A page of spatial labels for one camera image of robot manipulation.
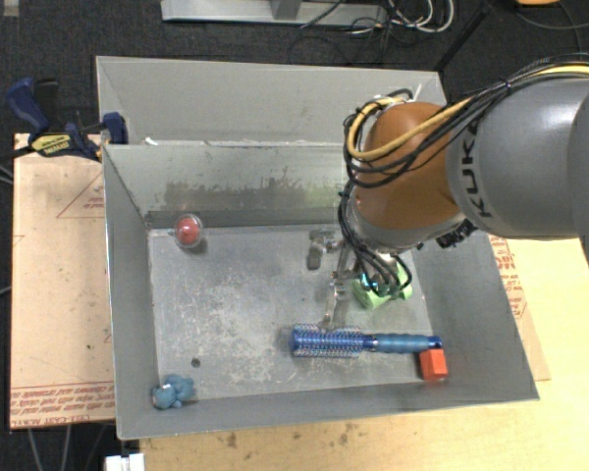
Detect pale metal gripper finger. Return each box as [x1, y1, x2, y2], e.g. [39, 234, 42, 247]
[305, 229, 344, 272]
[319, 278, 350, 333]

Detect blue round hairbrush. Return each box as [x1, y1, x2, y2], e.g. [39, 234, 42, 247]
[290, 323, 444, 360]

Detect grey metal bin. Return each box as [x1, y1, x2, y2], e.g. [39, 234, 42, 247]
[95, 55, 541, 442]

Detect orange-red block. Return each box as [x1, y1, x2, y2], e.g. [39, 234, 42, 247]
[417, 348, 450, 382]

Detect red ball in clear shell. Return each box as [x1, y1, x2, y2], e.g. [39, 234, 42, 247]
[173, 212, 205, 250]

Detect blue toy animal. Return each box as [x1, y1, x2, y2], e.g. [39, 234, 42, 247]
[150, 373, 198, 410]

